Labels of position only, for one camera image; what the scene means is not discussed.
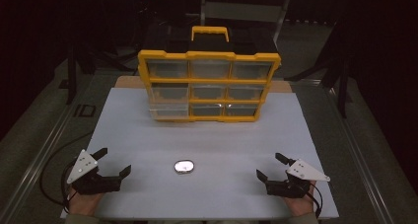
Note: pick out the clear plastic drawer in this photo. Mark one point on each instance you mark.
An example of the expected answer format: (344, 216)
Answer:
(168, 110)

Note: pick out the set of clear organizer drawers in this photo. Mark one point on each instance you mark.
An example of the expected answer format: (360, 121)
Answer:
(209, 68)

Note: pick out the yellow black organizer cabinet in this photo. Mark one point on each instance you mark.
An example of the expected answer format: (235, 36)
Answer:
(210, 55)

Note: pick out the small oval silver metal object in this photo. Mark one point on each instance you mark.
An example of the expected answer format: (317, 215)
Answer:
(184, 166)

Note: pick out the person's right hand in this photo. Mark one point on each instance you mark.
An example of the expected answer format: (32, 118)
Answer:
(301, 206)

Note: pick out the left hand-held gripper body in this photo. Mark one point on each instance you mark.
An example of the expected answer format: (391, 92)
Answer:
(83, 166)

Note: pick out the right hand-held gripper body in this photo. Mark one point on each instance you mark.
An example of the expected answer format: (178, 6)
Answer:
(304, 172)

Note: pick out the person's left hand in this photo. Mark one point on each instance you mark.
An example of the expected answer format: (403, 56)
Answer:
(83, 203)

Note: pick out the black metal stand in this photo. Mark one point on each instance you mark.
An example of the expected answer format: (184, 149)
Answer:
(341, 82)
(71, 76)

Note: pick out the aluminium rail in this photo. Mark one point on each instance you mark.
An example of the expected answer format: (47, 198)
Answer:
(358, 158)
(42, 151)

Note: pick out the black rectangular floor bracket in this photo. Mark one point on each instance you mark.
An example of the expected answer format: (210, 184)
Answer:
(85, 110)

